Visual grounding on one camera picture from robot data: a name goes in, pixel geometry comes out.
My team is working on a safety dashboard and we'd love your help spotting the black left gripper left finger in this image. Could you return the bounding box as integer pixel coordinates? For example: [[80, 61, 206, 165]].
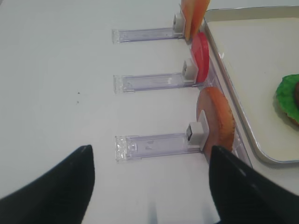
[[0, 145, 95, 224]]

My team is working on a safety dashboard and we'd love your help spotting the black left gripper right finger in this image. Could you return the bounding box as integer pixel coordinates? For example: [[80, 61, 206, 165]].
[[209, 146, 299, 224]]

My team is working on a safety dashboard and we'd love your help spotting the thin brown meat patty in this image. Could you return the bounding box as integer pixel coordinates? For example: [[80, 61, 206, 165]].
[[294, 82, 299, 107]]

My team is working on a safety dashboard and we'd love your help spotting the green lettuce leaf on tray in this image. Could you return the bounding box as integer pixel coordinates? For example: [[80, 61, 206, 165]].
[[276, 74, 299, 124]]

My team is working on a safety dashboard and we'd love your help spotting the clear pusher track tomato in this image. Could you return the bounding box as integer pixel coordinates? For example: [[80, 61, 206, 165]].
[[113, 58, 200, 94]]

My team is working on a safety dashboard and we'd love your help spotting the upright red tomato slice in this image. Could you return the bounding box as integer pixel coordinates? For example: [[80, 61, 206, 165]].
[[191, 32, 209, 83]]

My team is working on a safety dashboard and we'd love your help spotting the clear pusher track cheese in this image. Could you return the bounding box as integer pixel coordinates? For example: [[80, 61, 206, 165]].
[[112, 13, 186, 44]]

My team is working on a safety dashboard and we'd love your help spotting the orange cheese slice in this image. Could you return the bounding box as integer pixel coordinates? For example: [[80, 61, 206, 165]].
[[181, 0, 194, 42]]

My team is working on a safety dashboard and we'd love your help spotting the upright bun slice left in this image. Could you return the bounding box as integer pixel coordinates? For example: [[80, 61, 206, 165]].
[[196, 87, 235, 157]]

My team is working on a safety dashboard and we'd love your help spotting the clear pusher track left bun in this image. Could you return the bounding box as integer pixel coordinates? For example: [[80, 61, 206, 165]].
[[114, 109, 210, 161]]

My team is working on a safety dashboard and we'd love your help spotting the white rectangular metal tray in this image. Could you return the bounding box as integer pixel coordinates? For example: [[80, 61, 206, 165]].
[[204, 6, 299, 164]]

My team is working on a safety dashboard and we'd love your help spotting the left clear acrylic rail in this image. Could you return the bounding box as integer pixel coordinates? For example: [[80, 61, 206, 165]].
[[200, 21, 253, 167]]

